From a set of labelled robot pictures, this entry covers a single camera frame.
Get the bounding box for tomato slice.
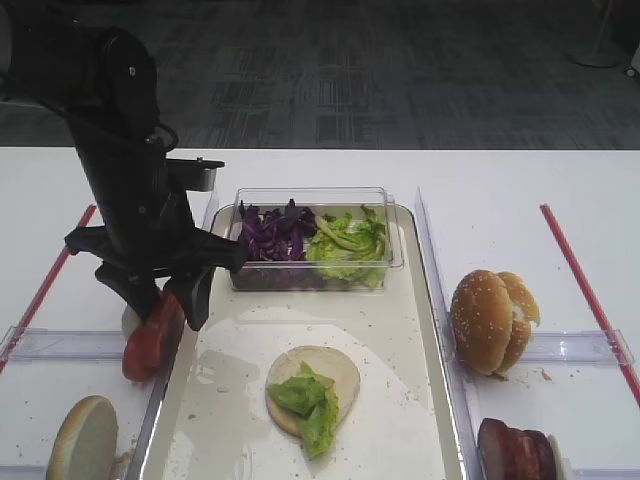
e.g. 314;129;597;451
122;289;184;382

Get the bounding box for right red rail strip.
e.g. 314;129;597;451
539;204;639;403

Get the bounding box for clear track lower right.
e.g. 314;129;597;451
573;468;640;480

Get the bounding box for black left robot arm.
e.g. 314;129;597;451
6;21;247;330

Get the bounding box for white meat pusher block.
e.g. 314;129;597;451
547;434;575;480

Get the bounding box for white tomato pusher block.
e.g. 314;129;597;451
121;305;142;341

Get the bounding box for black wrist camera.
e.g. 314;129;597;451
166;157;225;192

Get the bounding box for left red rail strip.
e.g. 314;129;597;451
0;204;97;374

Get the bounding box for clear plastic salad box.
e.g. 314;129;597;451
210;187;403;292

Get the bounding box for bun half standing left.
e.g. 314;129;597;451
45;395;118;480

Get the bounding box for bottom bun on tray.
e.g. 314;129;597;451
265;345;360;426

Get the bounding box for front meat slice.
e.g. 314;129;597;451
478;418;521;480

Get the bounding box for clear track upper left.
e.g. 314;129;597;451
1;327;126;361

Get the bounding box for purple cabbage pieces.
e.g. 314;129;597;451
239;199;317;261

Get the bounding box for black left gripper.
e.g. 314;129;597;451
65;179;247;330

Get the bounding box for clear track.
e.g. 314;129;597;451
573;468;640;480
1;327;126;361
520;330;635;366

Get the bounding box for rear meat slices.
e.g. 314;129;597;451
509;428;557;480

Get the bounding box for sesame bun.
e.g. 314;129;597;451
496;272;541;378
450;270;513;375

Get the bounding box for red rail strip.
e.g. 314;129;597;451
539;204;639;403
0;204;97;374

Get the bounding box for rear sesame bun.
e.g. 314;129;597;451
496;272;541;378

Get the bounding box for lettuce leaf on bun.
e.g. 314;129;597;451
266;361;340;458

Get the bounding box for left clear divider rail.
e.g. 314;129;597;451
124;189;224;480

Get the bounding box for front sesame bun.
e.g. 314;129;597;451
450;270;513;375

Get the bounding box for clear track upper right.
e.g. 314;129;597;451
520;330;635;366

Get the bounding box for green lettuce in box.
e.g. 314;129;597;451
306;205;388;289

